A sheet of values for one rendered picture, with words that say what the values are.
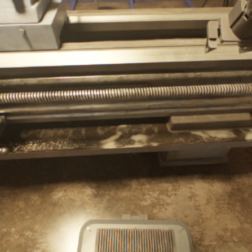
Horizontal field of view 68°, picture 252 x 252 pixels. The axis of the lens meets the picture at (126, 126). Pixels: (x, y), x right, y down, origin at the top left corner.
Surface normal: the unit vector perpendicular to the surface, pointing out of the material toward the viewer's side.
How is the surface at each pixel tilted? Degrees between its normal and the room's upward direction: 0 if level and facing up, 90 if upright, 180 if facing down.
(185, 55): 36
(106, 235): 0
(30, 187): 0
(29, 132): 0
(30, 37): 90
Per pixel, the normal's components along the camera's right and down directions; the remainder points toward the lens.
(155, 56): 0.04, -0.06
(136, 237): 0.00, -0.63
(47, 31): 0.07, 0.78
